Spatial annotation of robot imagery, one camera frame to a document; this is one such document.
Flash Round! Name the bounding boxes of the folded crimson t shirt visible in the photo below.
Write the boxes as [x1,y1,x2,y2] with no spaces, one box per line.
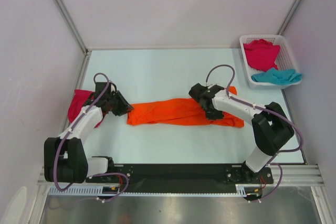
[67,89,96,123]

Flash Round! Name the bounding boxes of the teal t shirt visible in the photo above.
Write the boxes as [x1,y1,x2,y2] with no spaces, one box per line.
[251,68,302,86]

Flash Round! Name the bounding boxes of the orange t shirt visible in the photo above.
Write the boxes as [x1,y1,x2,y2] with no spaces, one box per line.
[127,98,245,128]

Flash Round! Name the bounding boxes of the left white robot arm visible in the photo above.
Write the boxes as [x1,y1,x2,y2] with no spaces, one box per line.
[44,82,133,183]

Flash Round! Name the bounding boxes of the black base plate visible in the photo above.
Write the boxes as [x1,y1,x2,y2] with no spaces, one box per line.
[86,163,274,194]

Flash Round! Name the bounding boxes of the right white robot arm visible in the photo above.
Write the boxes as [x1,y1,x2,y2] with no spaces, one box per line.
[188,83,294,183]

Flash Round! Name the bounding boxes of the crimson t shirt in basket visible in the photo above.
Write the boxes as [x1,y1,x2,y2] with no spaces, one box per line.
[243,39,280,72]

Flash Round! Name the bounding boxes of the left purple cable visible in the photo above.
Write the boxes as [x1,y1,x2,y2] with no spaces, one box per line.
[52,73,130,204]

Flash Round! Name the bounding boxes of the aluminium frame rail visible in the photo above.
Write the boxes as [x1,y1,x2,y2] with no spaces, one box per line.
[38,165,324,200]

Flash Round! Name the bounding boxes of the white plastic basket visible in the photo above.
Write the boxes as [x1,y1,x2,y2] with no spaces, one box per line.
[239,34,300,89]

